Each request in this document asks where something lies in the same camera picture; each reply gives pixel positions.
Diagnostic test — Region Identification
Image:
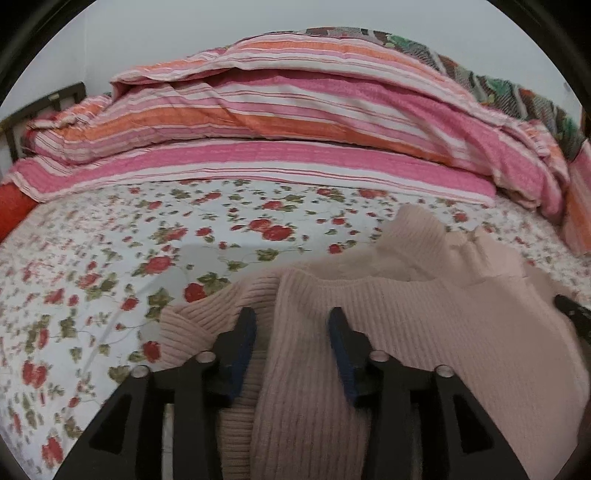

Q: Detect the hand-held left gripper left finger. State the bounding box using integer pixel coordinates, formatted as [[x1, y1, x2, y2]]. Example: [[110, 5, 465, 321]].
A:
[[55, 307, 257, 480]]

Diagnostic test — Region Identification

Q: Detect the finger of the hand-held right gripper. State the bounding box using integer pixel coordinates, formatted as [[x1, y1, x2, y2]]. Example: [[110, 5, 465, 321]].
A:
[[554, 294, 591, 344]]

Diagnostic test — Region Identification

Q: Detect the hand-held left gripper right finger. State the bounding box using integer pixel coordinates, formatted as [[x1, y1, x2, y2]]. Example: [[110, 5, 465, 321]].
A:
[[327, 307, 529, 480]]

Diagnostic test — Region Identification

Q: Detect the pink ribbed knit sweater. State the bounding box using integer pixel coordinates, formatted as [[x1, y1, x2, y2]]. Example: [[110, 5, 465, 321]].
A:
[[159, 203, 591, 480]]

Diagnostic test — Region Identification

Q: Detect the floral bed sheet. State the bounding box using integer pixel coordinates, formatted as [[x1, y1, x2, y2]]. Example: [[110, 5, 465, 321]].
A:
[[0, 178, 591, 480]]

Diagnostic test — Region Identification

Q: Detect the pink orange striped quilt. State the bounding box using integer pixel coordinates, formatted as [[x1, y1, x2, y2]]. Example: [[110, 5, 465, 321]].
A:
[[9, 28, 591, 254]]

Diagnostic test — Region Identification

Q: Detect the red pillow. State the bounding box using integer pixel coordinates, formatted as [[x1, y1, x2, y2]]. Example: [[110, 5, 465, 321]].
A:
[[0, 182, 35, 241]]

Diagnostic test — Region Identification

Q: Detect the dark wooden headboard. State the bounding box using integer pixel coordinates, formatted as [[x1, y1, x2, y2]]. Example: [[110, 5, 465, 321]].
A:
[[0, 82, 86, 162]]

